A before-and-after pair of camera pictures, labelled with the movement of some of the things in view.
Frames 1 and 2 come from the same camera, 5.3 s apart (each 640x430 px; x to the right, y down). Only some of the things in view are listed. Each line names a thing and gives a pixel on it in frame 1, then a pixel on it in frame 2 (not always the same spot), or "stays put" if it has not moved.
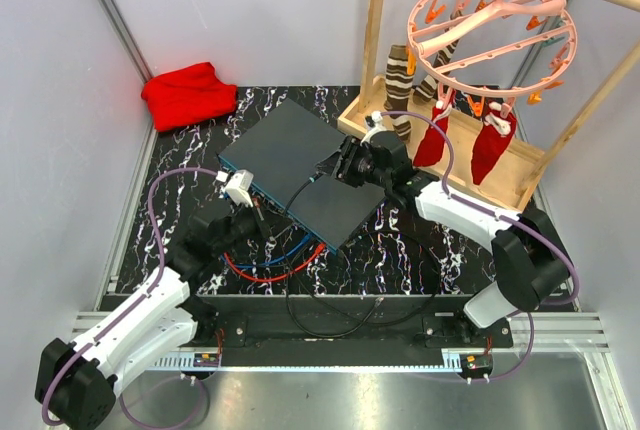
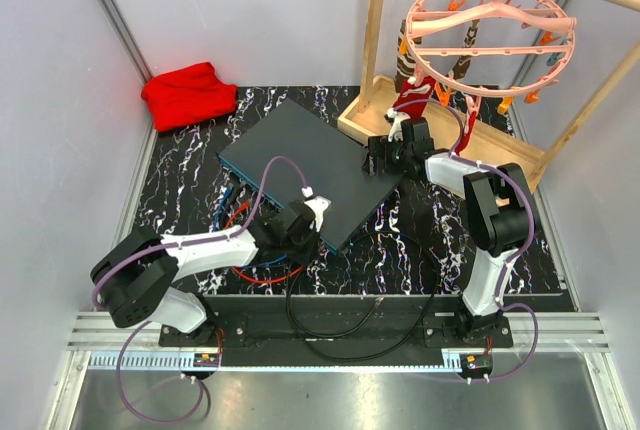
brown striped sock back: [427, 85] to [461, 66]
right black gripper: [351, 149] to [380, 147]
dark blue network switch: [283, 152] stays put
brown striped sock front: [398, 89] to [406, 60]
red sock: [497, 134] to [471, 124]
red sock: [431, 149] to [412, 99]
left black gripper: [263, 226] to [312, 249]
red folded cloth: [188, 95] stays put
